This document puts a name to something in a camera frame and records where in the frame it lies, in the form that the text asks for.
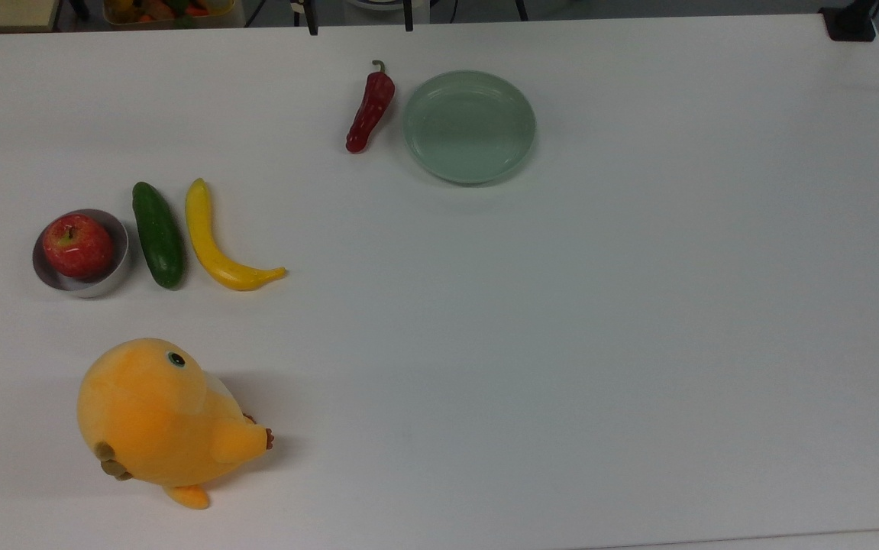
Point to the orange plush toy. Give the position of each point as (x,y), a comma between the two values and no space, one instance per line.
(156,412)

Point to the grey round bowl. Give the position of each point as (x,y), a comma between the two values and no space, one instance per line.
(97,289)

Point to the black table clamp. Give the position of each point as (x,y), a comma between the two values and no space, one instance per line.
(848,27)

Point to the clear box of toy food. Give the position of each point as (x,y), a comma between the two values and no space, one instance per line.
(172,11)

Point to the red chili pepper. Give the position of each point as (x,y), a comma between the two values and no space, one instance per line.
(370,111)

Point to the pale green plate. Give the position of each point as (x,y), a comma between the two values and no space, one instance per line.
(470,126)

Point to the green cucumber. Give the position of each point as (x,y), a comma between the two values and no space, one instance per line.
(156,237)

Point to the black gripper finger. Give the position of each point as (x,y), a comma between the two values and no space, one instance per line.
(408,14)
(309,17)

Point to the red apple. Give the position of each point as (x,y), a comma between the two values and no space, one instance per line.
(76,248)

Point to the yellow banana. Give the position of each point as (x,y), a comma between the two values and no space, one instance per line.
(202,237)

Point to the black slanted stand leg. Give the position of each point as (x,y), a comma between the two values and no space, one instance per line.
(521,9)

